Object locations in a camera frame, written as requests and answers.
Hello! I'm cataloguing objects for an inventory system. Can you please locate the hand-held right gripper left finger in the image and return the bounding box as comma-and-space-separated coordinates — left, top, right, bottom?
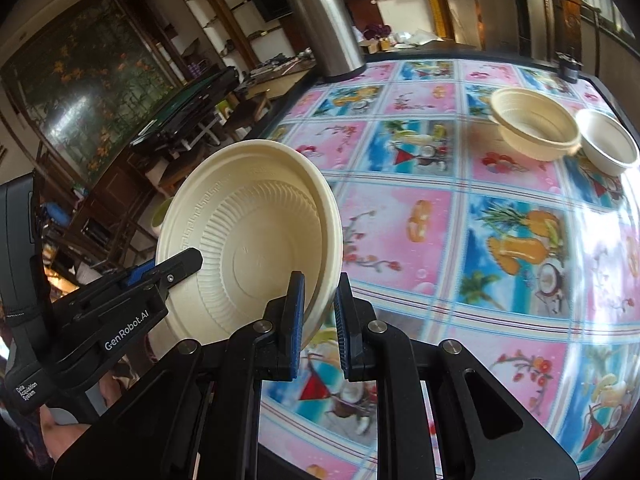
52, 270, 307, 480

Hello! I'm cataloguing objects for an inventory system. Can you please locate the wooden display shelf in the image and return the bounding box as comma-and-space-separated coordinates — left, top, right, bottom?
165, 0, 281, 76

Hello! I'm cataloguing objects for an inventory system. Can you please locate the white paper bowl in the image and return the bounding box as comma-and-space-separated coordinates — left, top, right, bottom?
574, 108, 640, 177

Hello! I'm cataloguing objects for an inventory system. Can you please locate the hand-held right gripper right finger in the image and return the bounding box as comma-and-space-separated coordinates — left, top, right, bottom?
332, 272, 581, 480

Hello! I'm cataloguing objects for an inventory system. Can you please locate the stainless steel thermos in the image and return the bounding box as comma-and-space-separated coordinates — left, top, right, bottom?
282, 0, 367, 81

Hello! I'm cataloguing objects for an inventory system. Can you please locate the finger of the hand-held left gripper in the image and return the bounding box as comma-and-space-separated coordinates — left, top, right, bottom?
117, 247, 204, 293

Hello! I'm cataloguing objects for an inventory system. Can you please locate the wooden chair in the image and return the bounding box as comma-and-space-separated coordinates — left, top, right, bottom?
535, 0, 608, 68

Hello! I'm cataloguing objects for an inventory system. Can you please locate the floral painted panel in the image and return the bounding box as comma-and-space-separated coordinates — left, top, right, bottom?
0, 0, 183, 186

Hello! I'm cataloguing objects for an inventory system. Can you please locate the small black jar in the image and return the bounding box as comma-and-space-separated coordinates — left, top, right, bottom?
556, 52, 582, 84

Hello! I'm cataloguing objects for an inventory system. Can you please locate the large cream plastic bowl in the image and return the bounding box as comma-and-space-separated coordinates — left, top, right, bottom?
155, 139, 344, 356

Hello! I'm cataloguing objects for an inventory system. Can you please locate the black green folding table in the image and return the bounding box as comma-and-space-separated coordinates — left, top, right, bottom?
127, 67, 241, 151

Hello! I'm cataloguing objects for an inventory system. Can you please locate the person's left hand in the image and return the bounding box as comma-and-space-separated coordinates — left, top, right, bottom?
39, 405, 95, 467

